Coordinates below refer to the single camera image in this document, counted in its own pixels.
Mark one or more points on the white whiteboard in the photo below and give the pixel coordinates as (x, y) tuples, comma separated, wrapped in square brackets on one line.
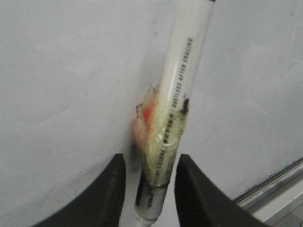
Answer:
[(73, 71)]

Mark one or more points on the white whiteboard marker pen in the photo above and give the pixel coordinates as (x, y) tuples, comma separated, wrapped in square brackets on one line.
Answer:
[(162, 116)]

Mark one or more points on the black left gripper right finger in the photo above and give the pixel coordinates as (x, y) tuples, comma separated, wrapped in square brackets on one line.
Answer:
[(200, 203)]

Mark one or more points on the aluminium whiteboard tray rail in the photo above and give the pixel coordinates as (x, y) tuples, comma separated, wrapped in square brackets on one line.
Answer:
[(278, 200)]

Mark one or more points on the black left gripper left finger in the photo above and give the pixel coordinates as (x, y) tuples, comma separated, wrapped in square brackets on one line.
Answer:
[(99, 205)]

